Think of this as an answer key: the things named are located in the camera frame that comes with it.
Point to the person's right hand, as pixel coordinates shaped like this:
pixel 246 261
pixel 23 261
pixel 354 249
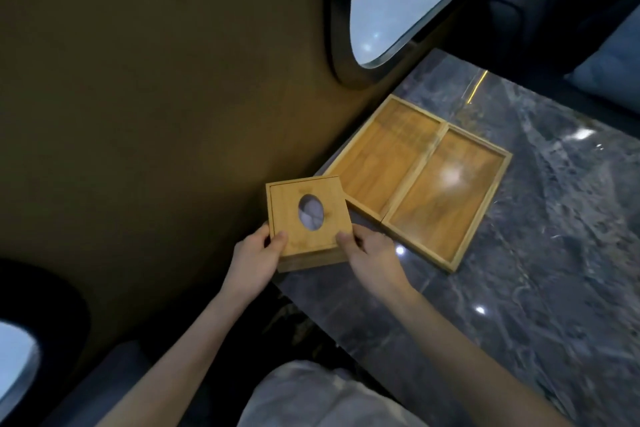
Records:
pixel 376 257

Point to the person's left hand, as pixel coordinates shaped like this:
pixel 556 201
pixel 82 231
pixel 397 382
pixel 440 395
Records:
pixel 252 256

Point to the person's left thumb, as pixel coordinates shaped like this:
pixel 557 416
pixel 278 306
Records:
pixel 277 245

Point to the person's right thumb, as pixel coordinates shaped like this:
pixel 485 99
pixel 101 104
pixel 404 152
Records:
pixel 348 245

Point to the wooden tissue box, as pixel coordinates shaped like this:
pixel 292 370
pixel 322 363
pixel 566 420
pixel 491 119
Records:
pixel 308 229

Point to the person's left forearm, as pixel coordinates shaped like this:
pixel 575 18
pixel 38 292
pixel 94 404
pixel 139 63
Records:
pixel 176 360

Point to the person's right forearm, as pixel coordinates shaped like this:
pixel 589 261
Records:
pixel 467 359

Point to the white tissue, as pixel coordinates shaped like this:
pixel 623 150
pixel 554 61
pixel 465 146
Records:
pixel 311 213

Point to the wooden two-compartment tray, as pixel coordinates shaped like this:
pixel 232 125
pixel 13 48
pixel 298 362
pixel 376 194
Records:
pixel 420 180

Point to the person's light grey trousers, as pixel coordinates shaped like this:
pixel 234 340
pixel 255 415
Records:
pixel 320 397

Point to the dark blue seat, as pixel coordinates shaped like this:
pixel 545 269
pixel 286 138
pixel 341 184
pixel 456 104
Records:
pixel 555 6

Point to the light blue cushion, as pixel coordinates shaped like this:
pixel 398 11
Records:
pixel 611 69

